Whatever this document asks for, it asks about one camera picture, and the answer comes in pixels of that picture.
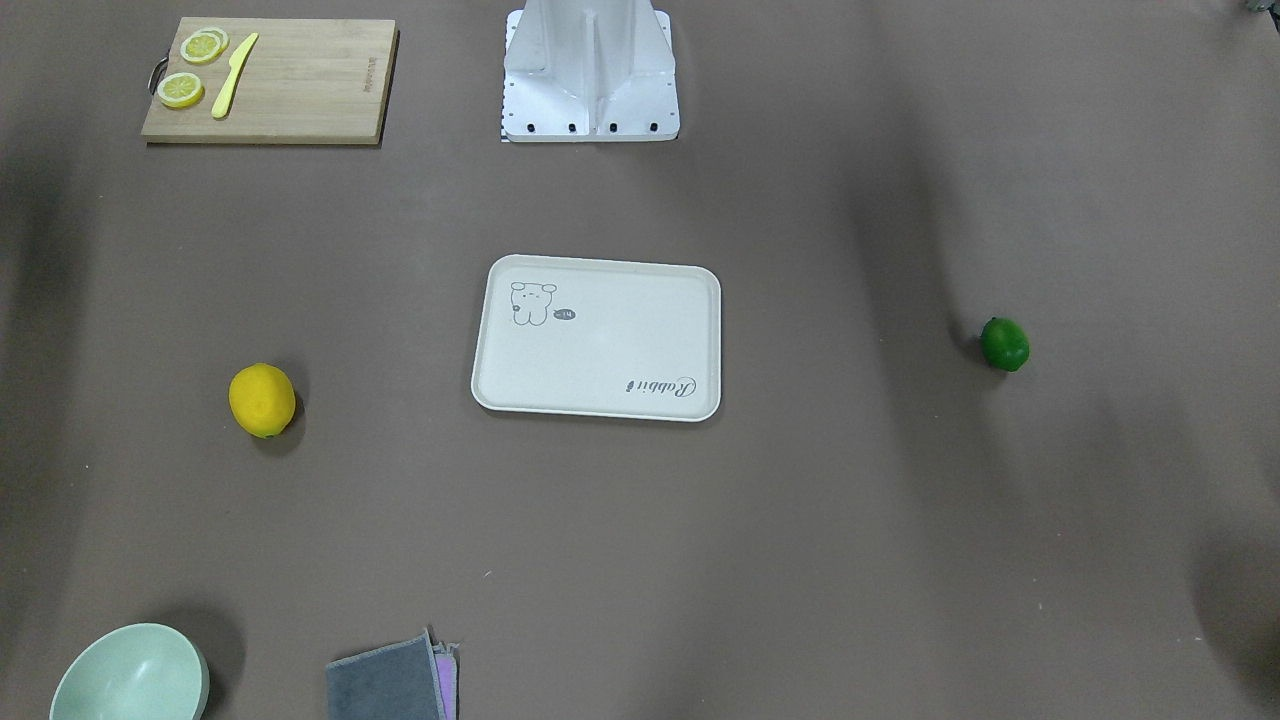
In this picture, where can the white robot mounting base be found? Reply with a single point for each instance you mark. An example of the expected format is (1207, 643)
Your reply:
(589, 72)

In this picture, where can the pale green bowl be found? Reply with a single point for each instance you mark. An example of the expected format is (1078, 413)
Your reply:
(138, 671)

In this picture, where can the bamboo cutting board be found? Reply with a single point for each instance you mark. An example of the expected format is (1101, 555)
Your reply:
(307, 81)

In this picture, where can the lemon slice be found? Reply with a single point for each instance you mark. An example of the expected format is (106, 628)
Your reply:
(204, 45)
(179, 90)

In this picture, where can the yellow lemon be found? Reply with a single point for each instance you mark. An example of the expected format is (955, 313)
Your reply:
(262, 399)

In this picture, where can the white rabbit tray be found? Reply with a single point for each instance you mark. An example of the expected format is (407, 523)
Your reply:
(594, 337)

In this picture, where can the lemon slice upper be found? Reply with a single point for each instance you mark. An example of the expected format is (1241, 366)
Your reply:
(204, 45)

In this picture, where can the lemon slice lower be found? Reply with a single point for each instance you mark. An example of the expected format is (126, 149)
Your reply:
(179, 90)

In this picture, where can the grey folded cloth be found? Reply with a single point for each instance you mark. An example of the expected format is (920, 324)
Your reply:
(398, 681)

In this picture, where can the yellow plastic knife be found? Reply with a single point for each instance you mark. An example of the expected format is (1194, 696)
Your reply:
(221, 107)

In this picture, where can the purple cloth underneath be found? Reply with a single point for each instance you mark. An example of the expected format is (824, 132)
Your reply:
(448, 674)

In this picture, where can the green lime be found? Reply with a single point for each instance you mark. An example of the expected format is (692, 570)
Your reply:
(1004, 344)

